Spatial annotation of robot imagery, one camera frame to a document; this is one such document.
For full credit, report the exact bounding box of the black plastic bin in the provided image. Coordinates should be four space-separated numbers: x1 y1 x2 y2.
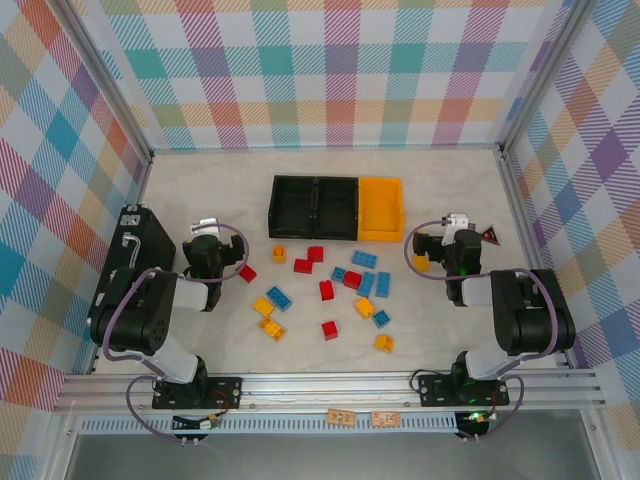
268 174 320 240
314 175 362 242

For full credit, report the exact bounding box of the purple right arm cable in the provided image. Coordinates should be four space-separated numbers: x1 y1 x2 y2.
404 219 562 444

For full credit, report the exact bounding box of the yellow plastic bin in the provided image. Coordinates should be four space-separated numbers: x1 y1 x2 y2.
356 175 406 243

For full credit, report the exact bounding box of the black case with metal handle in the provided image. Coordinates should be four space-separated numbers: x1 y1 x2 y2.
88 202 178 321

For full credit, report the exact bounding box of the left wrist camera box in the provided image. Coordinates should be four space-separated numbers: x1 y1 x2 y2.
189 218 222 240

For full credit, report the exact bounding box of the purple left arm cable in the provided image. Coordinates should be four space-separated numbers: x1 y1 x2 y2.
101 222 252 444

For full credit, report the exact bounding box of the yellow long lego brick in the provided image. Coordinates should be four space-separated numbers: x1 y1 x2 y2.
258 317 289 343

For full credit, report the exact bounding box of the aluminium frame post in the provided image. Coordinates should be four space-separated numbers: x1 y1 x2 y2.
497 0 594 159
58 0 154 161

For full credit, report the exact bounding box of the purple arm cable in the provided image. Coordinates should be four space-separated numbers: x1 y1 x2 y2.
404 219 562 444
101 222 252 444

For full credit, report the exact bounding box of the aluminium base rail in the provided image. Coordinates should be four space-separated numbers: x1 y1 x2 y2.
53 370 605 417

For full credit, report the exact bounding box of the aluminium rear rail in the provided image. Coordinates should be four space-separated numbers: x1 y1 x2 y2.
149 143 503 156

